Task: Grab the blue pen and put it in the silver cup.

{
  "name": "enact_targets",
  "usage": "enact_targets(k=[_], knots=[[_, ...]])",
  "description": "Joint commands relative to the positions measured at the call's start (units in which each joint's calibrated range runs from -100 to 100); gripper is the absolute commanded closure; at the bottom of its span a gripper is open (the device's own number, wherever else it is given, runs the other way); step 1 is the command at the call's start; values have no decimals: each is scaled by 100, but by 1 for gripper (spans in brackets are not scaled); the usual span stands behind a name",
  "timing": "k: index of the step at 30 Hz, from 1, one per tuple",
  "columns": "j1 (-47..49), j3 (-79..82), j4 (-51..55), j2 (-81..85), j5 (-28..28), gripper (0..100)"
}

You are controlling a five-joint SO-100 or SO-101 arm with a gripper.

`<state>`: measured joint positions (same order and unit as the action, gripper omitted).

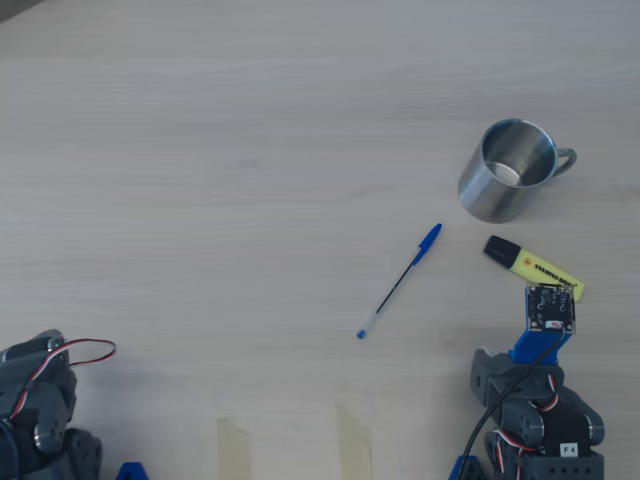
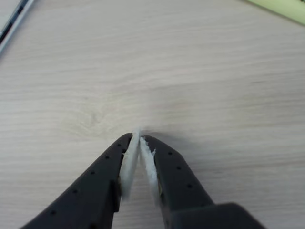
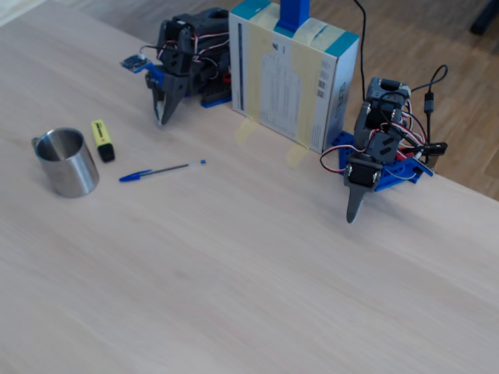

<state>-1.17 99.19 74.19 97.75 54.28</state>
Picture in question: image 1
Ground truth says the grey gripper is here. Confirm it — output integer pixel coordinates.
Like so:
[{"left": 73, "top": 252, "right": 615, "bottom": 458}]
[{"left": 468, "top": 348, "right": 566, "bottom": 410}]

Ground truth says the blue cap ballpoint pen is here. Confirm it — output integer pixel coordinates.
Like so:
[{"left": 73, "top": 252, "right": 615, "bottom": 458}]
[{"left": 356, "top": 222, "right": 443, "bottom": 340}]

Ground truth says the blue plastic base clamp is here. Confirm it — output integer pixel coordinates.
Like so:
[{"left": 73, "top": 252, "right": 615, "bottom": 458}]
[
  {"left": 447, "top": 454, "right": 489, "bottom": 480},
  {"left": 115, "top": 462, "right": 150, "bottom": 480}
]

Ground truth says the yellow highlighter with black cap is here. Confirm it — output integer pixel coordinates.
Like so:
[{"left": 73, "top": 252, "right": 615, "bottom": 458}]
[{"left": 482, "top": 234, "right": 586, "bottom": 304}]

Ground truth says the long beige tape strip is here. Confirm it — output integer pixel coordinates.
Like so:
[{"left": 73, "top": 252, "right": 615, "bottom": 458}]
[{"left": 334, "top": 402, "right": 374, "bottom": 480}]

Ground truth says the silver steel mug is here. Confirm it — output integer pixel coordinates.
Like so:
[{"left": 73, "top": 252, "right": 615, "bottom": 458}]
[{"left": 456, "top": 117, "right": 578, "bottom": 224}]

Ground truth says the short beige tape strip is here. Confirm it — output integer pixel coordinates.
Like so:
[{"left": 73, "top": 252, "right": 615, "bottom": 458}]
[{"left": 216, "top": 417, "right": 253, "bottom": 480}]

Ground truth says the black camera cable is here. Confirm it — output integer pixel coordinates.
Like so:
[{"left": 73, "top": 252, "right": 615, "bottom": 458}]
[{"left": 458, "top": 324, "right": 569, "bottom": 480}]

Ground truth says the red white black servo wire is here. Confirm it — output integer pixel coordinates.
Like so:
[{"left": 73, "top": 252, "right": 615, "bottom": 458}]
[{"left": 487, "top": 373, "right": 560, "bottom": 474}]

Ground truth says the camera board on blue mount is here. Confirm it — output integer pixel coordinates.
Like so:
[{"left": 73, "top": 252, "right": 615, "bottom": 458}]
[{"left": 507, "top": 282, "right": 577, "bottom": 369}]

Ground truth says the red white black looped wire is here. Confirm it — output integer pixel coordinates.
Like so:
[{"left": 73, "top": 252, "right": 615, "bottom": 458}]
[{"left": 9, "top": 339, "right": 117, "bottom": 421}]

